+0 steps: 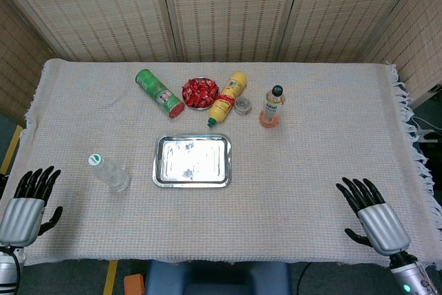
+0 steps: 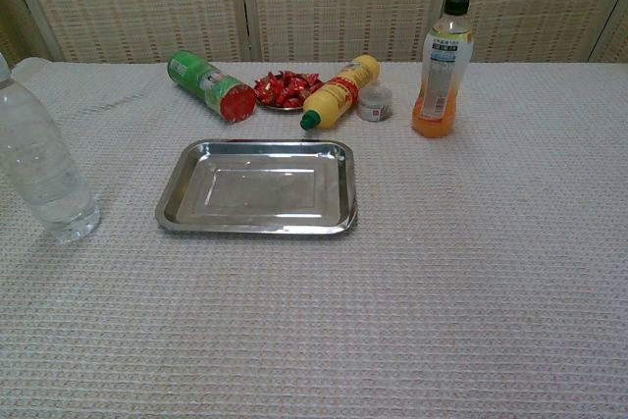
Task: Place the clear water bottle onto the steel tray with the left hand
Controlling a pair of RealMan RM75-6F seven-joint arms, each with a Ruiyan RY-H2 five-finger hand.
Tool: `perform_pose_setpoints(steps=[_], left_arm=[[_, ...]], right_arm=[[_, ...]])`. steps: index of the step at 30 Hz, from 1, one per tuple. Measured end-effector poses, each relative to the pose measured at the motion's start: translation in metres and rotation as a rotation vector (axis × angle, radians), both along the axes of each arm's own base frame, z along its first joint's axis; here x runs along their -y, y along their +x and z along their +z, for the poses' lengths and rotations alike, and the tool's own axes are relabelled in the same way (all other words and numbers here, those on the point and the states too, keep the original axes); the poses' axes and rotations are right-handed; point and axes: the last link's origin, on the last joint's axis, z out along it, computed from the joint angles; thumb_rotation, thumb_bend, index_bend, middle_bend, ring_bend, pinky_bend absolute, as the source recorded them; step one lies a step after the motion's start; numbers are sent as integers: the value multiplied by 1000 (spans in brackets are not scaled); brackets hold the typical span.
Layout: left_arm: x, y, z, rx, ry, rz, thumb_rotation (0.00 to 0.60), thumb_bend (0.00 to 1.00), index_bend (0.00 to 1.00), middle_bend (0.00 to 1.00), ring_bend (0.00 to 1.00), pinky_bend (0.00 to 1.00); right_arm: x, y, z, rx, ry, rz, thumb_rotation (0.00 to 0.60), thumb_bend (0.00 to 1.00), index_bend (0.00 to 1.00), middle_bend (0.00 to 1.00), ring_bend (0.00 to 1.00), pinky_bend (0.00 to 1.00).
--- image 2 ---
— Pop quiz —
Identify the green chips can red lid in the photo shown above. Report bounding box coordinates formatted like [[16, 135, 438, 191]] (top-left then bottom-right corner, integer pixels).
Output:
[[167, 49, 258, 125]]

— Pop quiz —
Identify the yellow squeeze bottle green cap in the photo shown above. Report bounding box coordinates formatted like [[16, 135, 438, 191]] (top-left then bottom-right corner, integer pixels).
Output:
[[299, 54, 382, 132]]

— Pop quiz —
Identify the stainless steel rectangular tray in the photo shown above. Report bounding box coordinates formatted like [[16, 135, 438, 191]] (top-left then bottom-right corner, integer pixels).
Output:
[[154, 138, 359, 236]]

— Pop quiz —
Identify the small round clear jar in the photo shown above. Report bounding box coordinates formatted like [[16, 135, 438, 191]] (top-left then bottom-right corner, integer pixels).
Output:
[[356, 84, 394, 123]]

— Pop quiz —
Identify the bamboo folding screen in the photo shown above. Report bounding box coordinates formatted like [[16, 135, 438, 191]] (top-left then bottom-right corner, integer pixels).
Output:
[[0, 0, 628, 65]]

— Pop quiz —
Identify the white woven tablecloth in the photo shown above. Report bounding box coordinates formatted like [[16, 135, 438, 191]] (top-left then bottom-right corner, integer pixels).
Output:
[[0, 56, 628, 419]]

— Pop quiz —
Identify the bowl of red wrapped candies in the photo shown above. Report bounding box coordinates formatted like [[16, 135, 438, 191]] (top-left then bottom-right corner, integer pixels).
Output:
[[252, 70, 323, 112]]

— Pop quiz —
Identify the transparent plastic water bottle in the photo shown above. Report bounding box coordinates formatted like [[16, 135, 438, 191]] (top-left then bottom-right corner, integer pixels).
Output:
[[0, 52, 103, 245]]

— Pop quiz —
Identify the orange juice bottle black cap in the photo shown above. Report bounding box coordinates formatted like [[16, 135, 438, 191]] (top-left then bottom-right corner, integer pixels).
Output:
[[411, 0, 476, 139]]

